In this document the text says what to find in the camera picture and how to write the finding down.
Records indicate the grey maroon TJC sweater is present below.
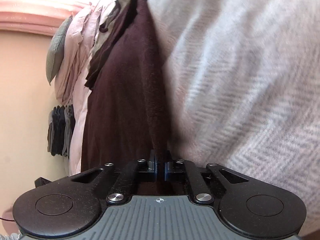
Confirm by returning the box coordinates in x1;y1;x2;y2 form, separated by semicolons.
81;0;171;171

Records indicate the stack of folded clothes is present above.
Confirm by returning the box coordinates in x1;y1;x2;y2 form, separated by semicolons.
47;105;75;158

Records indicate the pink pillow stack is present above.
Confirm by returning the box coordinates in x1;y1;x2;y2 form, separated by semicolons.
54;2;118;176

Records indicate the pink grey bed duvet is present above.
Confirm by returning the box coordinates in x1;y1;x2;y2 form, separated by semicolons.
148;0;319;238

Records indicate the grey checked pillow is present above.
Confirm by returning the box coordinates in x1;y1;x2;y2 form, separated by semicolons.
46;16;73;84

